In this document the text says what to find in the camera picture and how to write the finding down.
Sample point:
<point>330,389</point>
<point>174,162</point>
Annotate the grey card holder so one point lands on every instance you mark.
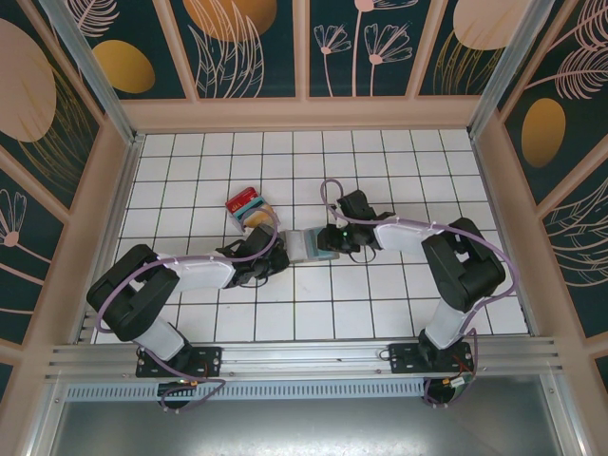
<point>297,247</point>

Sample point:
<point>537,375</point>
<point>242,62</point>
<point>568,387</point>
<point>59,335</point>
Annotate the light blue credit card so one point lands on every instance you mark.
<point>312,244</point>

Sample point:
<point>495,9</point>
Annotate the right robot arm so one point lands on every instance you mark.
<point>399,237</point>

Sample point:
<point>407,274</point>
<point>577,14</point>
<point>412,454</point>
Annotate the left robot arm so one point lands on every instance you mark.
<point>204,275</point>

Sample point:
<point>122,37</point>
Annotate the gold card with black stripe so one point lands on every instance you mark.
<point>263,216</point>

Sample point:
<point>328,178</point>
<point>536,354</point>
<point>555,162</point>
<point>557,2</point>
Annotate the red card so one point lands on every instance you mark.
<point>240,202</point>

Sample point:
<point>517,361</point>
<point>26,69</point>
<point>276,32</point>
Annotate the brushed metal panel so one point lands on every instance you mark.
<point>304,427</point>

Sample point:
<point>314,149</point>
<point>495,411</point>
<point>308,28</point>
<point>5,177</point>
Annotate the aluminium mounting rail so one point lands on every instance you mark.
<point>304,356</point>

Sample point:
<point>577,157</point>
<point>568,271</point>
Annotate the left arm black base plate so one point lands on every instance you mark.
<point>209,358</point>

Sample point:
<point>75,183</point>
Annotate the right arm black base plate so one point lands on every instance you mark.
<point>404,358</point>

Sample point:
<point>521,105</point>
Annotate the aluminium side rail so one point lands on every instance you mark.
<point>114,214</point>

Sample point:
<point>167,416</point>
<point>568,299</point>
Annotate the aluminium corner post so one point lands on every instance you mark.
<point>509,66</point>
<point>89,66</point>

